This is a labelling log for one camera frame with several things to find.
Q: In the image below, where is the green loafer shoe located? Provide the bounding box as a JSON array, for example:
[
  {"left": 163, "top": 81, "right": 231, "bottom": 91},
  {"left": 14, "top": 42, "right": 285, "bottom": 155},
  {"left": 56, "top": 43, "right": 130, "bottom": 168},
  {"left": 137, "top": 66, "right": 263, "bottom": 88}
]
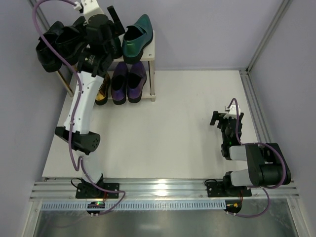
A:
[
  {"left": 110, "top": 37, "right": 123, "bottom": 59},
  {"left": 122, "top": 14, "right": 154, "bottom": 65}
]

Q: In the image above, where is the purple loafer shoe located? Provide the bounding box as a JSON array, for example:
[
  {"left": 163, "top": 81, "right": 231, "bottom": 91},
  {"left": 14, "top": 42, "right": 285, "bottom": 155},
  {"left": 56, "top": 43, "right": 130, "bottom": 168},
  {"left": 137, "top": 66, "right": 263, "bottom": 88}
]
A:
[
  {"left": 127, "top": 62, "right": 147, "bottom": 103},
  {"left": 111, "top": 62, "right": 128, "bottom": 105}
]

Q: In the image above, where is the aluminium mounting rail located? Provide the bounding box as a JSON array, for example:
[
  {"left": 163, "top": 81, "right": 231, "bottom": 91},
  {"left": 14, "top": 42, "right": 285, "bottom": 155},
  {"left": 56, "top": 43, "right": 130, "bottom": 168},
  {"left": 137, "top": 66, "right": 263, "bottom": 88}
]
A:
[{"left": 29, "top": 178, "right": 300, "bottom": 201}]

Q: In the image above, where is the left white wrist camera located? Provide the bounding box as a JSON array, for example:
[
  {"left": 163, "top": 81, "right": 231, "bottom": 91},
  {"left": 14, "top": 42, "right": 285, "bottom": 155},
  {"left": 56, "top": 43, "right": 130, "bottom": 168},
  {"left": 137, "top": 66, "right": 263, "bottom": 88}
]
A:
[{"left": 73, "top": 0, "right": 104, "bottom": 21}]

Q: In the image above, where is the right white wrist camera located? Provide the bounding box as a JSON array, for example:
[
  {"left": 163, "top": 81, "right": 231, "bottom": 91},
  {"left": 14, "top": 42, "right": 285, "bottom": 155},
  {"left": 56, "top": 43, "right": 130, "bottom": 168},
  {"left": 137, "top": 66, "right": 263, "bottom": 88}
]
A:
[{"left": 224, "top": 105, "right": 239, "bottom": 119}]

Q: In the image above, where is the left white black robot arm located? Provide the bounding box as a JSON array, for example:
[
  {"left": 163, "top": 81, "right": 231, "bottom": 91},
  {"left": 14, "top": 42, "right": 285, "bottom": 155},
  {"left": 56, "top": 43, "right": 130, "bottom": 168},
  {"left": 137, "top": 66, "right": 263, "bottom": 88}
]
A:
[{"left": 55, "top": 4, "right": 125, "bottom": 190}]

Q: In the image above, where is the gold loafer shoe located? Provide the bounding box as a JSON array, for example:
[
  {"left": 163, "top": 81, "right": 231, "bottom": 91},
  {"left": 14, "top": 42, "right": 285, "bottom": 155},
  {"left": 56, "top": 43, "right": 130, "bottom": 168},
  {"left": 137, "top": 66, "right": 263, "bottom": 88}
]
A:
[{"left": 95, "top": 73, "right": 111, "bottom": 106}]

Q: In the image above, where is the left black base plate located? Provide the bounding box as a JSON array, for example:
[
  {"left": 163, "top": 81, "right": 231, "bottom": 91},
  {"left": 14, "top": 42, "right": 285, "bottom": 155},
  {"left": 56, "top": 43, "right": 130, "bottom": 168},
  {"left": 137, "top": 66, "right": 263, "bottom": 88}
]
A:
[{"left": 75, "top": 183, "right": 119, "bottom": 199}]

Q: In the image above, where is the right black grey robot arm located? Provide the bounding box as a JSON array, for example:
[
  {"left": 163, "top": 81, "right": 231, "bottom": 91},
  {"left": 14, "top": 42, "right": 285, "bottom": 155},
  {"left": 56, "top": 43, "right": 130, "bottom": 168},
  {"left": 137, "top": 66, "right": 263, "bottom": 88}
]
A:
[{"left": 204, "top": 111, "right": 292, "bottom": 197}]

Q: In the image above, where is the black loafer shoe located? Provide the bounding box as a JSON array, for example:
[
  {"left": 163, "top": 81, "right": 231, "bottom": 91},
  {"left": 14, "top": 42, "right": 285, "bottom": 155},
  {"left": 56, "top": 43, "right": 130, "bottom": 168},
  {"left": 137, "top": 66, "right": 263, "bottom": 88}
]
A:
[
  {"left": 56, "top": 16, "right": 86, "bottom": 65},
  {"left": 36, "top": 21, "right": 64, "bottom": 73}
]

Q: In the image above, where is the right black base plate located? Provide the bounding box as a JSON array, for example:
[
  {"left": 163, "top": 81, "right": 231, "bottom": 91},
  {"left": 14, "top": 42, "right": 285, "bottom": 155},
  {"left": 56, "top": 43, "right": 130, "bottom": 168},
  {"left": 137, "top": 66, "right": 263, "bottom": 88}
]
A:
[{"left": 204, "top": 179, "right": 252, "bottom": 198}]

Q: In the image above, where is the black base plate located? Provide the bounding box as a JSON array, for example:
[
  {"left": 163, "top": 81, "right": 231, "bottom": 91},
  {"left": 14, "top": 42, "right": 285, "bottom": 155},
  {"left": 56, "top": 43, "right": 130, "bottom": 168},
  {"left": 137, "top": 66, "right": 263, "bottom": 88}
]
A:
[
  {"left": 204, "top": 179, "right": 252, "bottom": 198},
  {"left": 75, "top": 183, "right": 119, "bottom": 199}
]

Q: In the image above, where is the left aluminium frame post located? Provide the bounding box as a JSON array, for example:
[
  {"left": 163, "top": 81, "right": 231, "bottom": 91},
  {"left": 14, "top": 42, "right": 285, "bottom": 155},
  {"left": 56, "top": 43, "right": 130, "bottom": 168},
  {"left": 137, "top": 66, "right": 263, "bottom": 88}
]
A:
[{"left": 27, "top": 0, "right": 50, "bottom": 31}]

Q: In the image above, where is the aluminium frame post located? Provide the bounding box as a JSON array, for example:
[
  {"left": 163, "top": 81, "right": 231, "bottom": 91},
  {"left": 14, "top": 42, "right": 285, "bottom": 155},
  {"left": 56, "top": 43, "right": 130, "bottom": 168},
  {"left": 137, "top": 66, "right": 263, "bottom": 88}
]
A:
[
  {"left": 246, "top": 0, "right": 293, "bottom": 73},
  {"left": 27, "top": 0, "right": 50, "bottom": 31}
]

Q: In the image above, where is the right aluminium side rail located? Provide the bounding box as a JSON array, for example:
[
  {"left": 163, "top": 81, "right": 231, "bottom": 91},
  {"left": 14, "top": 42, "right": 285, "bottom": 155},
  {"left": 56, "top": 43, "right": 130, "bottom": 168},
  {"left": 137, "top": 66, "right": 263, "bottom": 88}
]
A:
[{"left": 239, "top": 70, "right": 272, "bottom": 143}]

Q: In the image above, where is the right aluminium frame post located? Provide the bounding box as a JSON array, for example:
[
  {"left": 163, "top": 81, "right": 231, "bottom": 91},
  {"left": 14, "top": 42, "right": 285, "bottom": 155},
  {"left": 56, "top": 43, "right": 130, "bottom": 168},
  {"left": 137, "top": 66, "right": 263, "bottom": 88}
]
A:
[{"left": 246, "top": 0, "right": 293, "bottom": 73}]

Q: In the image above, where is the grey slotted cable duct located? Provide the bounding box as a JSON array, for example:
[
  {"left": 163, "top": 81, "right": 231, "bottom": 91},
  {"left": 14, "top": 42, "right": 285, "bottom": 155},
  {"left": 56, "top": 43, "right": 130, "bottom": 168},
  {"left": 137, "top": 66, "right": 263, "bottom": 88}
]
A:
[{"left": 40, "top": 200, "right": 226, "bottom": 212}]

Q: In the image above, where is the white two-tier shoe shelf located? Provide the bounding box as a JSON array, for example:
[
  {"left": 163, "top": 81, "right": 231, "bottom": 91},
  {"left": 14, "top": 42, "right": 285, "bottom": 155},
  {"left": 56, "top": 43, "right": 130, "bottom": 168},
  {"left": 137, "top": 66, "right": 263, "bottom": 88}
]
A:
[{"left": 55, "top": 30, "right": 157, "bottom": 104}]

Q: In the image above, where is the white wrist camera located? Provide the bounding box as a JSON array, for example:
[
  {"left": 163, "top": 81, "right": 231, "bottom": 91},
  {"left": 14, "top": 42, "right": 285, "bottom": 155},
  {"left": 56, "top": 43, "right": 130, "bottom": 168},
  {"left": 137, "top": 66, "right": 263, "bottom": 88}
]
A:
[
  {"left": 224, "top": 105, "right": 239, "bottom": 119},
  {"left": 73, "top": 0, "right": 104, "bottom": 21}
]

